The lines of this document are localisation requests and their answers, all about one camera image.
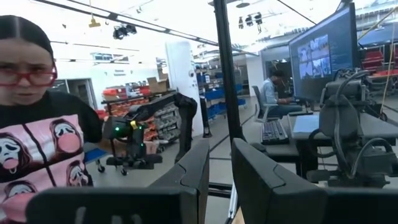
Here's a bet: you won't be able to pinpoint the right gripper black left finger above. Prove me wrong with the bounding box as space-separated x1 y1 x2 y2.
26 138 211 224

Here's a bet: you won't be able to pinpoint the grey office chair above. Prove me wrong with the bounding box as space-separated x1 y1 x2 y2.
251 85 274 124

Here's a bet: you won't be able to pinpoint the black frame post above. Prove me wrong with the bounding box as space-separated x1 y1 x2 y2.
213 0 247 147

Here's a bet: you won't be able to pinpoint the white paper sheet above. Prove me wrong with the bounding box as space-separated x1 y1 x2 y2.
291 114 322 141

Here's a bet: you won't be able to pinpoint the black ceiling spotlight cluster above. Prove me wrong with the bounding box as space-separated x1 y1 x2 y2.
238 11 264 34
112 24 138 40

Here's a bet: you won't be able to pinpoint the shelf with orange bins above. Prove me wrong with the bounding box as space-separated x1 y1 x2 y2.
95 81 181 144

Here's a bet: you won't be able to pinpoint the red cart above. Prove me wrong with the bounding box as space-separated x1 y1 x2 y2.
360 49 386 73

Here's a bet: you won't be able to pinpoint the white pillar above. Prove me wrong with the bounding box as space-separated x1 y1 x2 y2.
165 40 205 138

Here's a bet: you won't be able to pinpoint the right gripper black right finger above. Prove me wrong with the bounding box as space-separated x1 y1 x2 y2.
231 138 398 224

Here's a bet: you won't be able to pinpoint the large computer monitor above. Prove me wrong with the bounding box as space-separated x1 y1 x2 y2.
288 2 361 102

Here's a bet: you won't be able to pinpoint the cardboard box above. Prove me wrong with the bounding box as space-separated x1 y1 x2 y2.
146 73 170 94

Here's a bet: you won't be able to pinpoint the shelf with blue bins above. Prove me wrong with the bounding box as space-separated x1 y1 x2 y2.
195 70 248 121

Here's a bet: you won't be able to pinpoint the yellow hanging ceiling fixture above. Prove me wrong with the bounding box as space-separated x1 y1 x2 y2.
88 15 102 29

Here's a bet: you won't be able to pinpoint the black keyboard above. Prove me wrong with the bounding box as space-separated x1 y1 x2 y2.
260 119 290 146

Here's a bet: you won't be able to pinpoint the person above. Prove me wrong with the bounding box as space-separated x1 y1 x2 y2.
260 70 304 121
0 14 104 224

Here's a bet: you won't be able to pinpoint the dark desk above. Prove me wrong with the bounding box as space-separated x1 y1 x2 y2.
250 110 398 184

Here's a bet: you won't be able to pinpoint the red glasses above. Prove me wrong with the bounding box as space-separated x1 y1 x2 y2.
0 65 58 88

